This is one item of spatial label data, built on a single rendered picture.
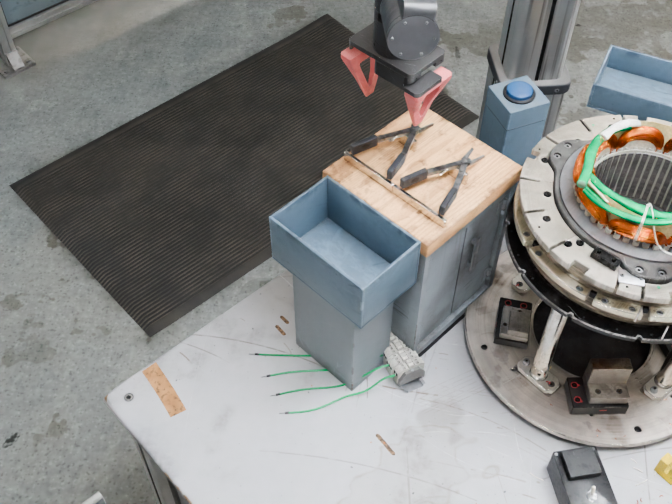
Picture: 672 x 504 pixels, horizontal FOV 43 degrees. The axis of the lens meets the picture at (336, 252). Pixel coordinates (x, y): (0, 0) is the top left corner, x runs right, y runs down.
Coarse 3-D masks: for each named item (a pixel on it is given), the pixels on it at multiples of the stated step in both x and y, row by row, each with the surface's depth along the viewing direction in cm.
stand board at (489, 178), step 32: (384, 128) 122; (448, 128) 122; (384, 160) 118; (416, 160) 118; (448, 160) 118; (480, 160) 118; (352, 192) 114; (384, 192) 114; (416, 192) 114; (480, 192) 114; (416, 224) 111; (448, 224) 111
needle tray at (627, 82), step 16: (624, 48) 134; (608, 64) 137; (624, 64) 136; (640, 64) 135; (656, 64) 134; (608, 80) 136; (624, 80) 136; (640, 80) 136; (656, 80) 136; (592, 96) 130; (608, 96) 129; (624, 96) 128; (640, 96) 127; (656, 96) 133; (608, 112) 131; (624, 112) 130; (640, 112) 129; (656, 112) 127
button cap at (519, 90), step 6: (510, 84) 132; (516, 84) 132; (522, 84) 132; (528, 84) 132; (510, 90) 131; (516, 90) 131; (522, 90) 131; (528, 90) 131; (510, 96) 131; (516, 96) 130; (522, 96) 130; (528, 96) 130
